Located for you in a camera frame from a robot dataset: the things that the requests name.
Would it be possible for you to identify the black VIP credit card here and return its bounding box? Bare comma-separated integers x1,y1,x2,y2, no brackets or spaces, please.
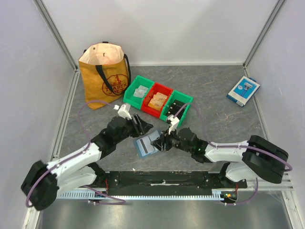
169,100,185,114

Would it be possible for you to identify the silver credit card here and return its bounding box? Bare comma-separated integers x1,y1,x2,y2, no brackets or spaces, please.
133,89,146,98

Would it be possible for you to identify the gold card in bin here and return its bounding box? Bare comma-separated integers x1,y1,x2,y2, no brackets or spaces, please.
156,93,167,101

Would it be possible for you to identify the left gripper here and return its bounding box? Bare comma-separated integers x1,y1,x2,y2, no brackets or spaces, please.
115,113,153,144

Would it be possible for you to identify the green plastic bin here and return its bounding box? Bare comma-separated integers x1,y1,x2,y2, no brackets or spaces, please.
160,90,193,126
123,75,154,110

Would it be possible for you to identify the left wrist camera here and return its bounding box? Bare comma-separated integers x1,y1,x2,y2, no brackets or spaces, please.
114,104,132,120

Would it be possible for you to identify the left green plastic bin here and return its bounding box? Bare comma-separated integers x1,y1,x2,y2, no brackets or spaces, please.
123,75,154,110

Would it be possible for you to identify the brown Trader Joe's paper bag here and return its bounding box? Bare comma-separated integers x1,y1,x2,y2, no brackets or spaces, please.
78,42,132,110

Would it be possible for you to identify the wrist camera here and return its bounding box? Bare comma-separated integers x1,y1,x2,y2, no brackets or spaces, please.
114,104,132,120
166,114,180,135

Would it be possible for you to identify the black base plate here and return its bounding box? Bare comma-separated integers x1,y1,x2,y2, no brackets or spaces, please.
89,171,247,196

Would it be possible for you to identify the blue leather card holder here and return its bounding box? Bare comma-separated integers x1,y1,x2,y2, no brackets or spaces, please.
133,130,160,157

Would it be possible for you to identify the red plastic bin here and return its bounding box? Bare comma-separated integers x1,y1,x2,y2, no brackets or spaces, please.
141,83,173,118

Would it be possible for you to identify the silver card in bin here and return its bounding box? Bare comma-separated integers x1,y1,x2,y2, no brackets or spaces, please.
137,85,148,95

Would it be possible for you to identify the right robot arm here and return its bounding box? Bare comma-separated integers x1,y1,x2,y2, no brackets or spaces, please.
151,128,289,188

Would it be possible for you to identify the right green plastic bin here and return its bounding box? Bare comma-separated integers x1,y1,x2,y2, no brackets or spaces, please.
160,90,193,126

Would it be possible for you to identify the blue razor box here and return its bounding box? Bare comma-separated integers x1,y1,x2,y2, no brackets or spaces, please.
226,76,260,107

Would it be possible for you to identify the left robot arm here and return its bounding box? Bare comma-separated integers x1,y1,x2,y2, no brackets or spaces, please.
21,114,153,211

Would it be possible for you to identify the gold credit card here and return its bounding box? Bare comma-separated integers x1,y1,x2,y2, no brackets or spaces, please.
153,94,167,104
148,99,163,110

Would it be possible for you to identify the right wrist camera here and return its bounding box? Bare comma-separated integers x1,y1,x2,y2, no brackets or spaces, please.
166,114,180,135

